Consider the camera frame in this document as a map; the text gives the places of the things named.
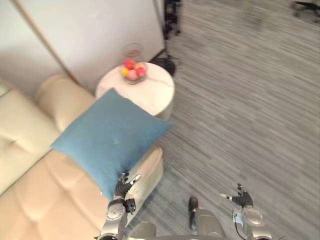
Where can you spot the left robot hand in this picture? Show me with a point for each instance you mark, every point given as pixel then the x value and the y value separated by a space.
pixel 123 186

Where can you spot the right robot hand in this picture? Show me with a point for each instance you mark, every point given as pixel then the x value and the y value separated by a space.
pixel 241 198

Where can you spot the blue square cushion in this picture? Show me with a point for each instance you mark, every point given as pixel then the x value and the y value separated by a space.
pixel 111 140

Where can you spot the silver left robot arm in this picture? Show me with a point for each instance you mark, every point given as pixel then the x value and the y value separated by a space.
pixel 115 217

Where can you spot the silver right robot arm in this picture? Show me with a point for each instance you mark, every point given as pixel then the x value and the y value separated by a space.
pixel 252 221

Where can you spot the robot legs and feet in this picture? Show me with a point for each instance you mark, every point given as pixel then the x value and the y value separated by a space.
pixel 185 222

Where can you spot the cream leather sofa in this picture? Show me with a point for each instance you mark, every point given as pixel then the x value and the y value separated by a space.
pixel 62 160

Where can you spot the round white marble side table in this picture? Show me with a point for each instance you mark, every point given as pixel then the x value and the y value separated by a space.
pixel 150 92

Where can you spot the pink fruit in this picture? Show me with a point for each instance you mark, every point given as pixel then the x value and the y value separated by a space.
pixel 132 73

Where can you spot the glass fruit bowl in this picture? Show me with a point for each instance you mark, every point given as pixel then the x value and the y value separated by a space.
pixel 135 73

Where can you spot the yellow fruit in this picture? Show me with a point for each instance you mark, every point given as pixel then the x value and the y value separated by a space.
pixel 124 72

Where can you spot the orange fruit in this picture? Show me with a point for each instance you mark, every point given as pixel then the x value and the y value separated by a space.
pixel 140 66

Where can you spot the red fruit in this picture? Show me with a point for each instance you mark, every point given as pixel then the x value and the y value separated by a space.
pixel 128 63

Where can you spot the wooden floor lamp pole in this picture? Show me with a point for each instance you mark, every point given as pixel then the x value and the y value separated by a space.
pixel 47 40

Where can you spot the black equipment stand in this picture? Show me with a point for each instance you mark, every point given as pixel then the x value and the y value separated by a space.
pixel 172 18

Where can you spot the black office chair base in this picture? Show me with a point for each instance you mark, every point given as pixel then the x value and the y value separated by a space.
pixel 307 8

